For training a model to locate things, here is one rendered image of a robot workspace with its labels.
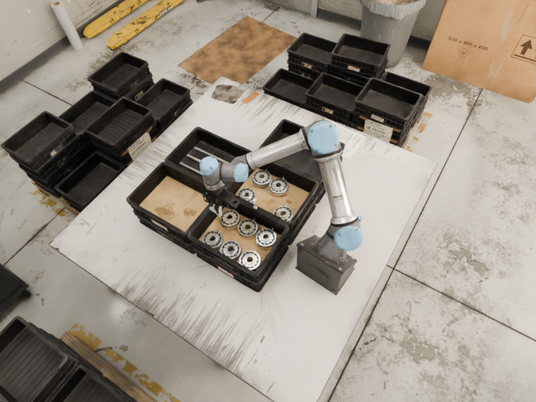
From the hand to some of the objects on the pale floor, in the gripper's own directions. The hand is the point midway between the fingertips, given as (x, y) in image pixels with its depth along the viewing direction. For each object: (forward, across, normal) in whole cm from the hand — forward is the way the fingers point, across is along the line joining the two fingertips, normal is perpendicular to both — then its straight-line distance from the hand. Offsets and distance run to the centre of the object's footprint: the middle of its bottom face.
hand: (224, 210), depth 188 cm
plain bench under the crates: (+97, -26, -1) cm, 100 cm away
